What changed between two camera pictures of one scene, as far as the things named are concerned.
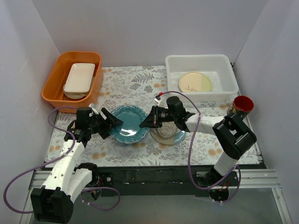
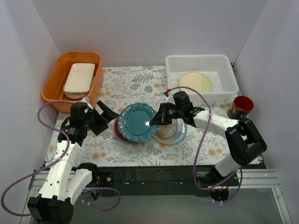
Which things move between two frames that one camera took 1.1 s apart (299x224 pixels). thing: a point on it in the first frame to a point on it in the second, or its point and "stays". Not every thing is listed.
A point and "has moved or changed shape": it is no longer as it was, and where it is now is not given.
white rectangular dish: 79,80 stays
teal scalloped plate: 129,131 has moved or changed shape
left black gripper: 104,123 to 100,118
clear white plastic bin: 205,78 stays
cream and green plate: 194,81 stays
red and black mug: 242,105 stays
